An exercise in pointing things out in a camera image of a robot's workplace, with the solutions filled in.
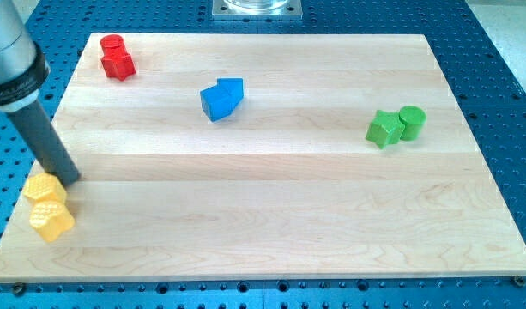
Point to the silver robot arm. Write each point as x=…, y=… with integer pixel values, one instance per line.
x=23, y=68

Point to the blue cube block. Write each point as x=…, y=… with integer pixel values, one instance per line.
x=216, y=102

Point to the blue triangle block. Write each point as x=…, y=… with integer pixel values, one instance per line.
x=234, y=86

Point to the light wooden board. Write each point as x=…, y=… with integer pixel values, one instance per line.
x=285, y=187

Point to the green star block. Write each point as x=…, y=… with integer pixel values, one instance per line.
x=385, y=129

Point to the green cylinder block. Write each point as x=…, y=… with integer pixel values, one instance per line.
x=413, y=119

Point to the red cylinder block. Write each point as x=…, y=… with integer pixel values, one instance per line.
x=112, y=45

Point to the yellow hexagon block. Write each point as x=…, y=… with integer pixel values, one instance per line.
x=44, y=187

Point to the yellow star block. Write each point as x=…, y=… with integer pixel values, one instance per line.
x=50, y=219

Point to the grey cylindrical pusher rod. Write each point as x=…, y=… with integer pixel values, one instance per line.
x=36, y=130

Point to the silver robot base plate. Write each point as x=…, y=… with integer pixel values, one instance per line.
x=257, y=9

